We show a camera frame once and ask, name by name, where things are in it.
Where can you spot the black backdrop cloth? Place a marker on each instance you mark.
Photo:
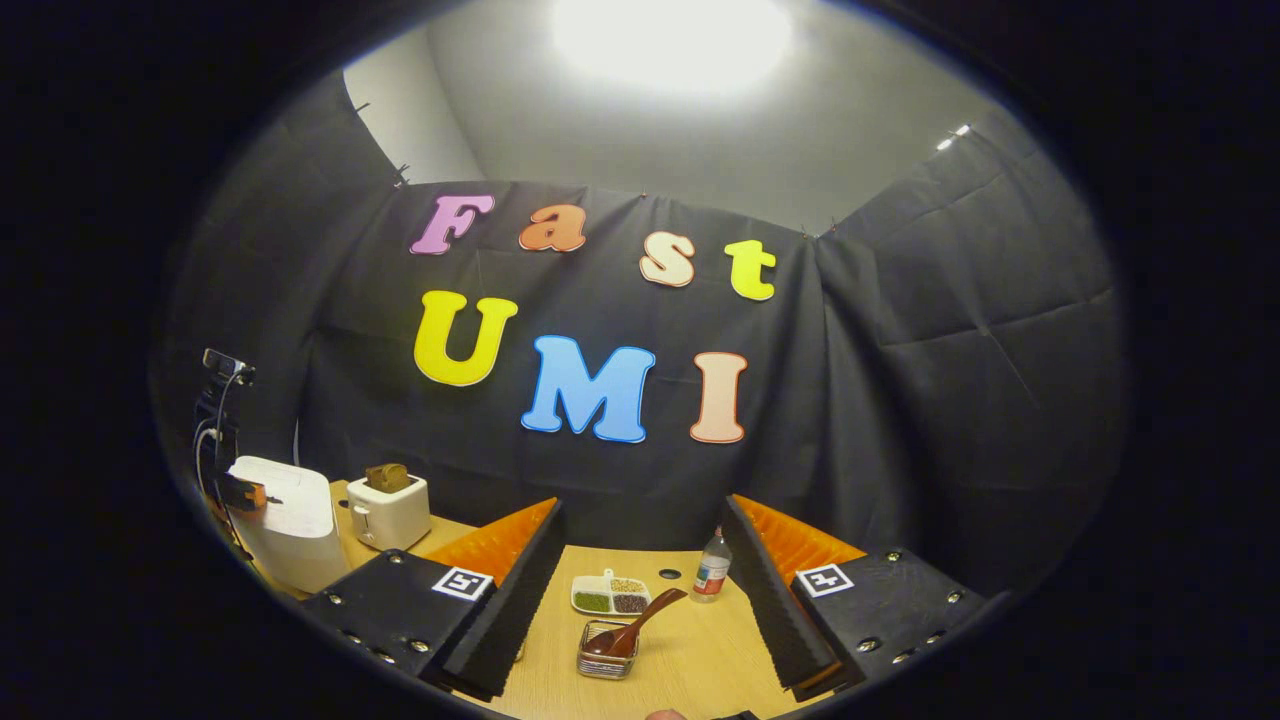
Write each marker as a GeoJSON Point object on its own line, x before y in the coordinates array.
{"type": "Point", "coordinates": [880, 400]}

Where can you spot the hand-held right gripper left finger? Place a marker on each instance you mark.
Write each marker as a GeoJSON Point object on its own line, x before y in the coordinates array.
{"type": "Point", "coordinates": [525, 600]}

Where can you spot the white divided grain dish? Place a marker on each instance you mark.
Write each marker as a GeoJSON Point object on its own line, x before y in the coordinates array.
{"type": "Point", "coordinates": [610, 595]}

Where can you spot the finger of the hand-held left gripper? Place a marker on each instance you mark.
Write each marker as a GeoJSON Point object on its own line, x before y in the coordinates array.
{"type": "Point", "coordinates": [248, 493]}

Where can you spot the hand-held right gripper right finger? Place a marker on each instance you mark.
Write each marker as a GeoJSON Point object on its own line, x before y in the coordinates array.
{"type": "Point", "coordinates": [765, 600]}

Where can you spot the white toaster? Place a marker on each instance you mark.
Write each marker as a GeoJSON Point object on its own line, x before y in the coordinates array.
{"type": "Point", "coordinates": [390, 515]}

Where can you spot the clear bottle red label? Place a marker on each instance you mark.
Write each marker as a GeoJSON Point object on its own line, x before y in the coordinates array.
{"type": "Point", "coordinates": [712, 570]}

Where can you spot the white rice cooker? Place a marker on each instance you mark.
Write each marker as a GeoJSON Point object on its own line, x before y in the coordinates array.
{"type": "Point", "coordinates": [290, 520]}

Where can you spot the brown toast slice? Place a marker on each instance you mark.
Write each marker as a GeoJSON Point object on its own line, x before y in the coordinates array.
{"type": "Point", "coordinates": [387, 477]}

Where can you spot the brown wooden spoon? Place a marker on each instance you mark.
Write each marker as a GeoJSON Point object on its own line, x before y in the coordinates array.
{"type": "Point", "coordinates": [640, 620]}

